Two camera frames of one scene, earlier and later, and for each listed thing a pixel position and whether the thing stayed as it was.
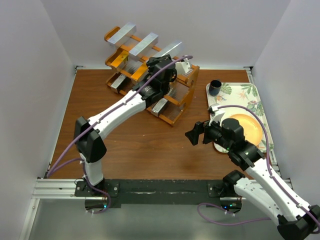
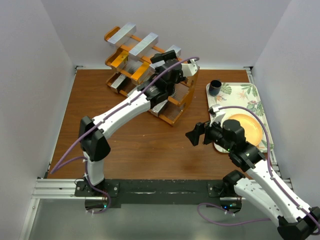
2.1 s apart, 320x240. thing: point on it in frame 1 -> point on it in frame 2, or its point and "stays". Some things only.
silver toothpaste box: [167, 49] -> [177, 50]
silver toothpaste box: [115, 85] stays
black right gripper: [206, 133] stays
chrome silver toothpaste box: [158, 107] stays
